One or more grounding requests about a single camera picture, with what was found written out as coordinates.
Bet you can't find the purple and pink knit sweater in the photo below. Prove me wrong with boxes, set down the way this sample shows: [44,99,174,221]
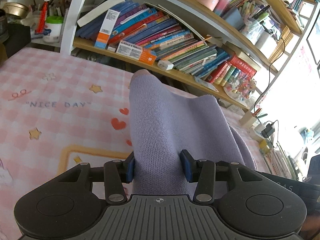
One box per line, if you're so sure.
[129,69,256,196]

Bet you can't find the stack of books at right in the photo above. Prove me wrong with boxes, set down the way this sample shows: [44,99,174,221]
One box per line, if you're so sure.
[263,148,298,180]

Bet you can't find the small yellow glass jar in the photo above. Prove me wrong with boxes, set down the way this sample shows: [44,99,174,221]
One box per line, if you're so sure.
[259,140,271,155]

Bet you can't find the white power strip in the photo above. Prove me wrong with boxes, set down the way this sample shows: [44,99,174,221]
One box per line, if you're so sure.
[248,124,266,142]

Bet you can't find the black power adapter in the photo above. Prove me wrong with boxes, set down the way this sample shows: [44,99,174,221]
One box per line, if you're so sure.
[261,123,275,138]

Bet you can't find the pink checkered cartoon table mat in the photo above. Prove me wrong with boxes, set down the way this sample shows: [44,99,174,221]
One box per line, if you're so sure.
[1,48,268,239]

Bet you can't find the red thick dictionary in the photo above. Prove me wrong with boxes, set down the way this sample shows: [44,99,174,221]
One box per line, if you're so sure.
[207,53,258,86]

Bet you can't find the small white charger block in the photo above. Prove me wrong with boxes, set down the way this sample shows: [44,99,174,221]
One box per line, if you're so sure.
[157,60,174,71]

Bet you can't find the white orange medicine box flat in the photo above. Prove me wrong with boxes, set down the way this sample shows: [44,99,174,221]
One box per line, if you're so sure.
[116,41,157,65]

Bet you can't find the white orange medicine box upright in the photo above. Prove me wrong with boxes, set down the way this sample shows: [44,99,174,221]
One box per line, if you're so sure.
[94,9,120,49]

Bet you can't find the wooden white bookshelf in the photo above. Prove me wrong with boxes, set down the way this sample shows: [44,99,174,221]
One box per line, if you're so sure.
[60,0,305,106]

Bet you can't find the white jar green lid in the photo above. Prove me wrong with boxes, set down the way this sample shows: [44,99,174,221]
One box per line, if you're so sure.
[43,16,64,43]

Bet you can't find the red white figurine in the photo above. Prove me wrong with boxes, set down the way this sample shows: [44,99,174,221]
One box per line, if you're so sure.
[35,0,52,34]

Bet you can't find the gold metal bowl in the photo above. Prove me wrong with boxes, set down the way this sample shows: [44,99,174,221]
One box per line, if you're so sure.
[2,2,29,19]

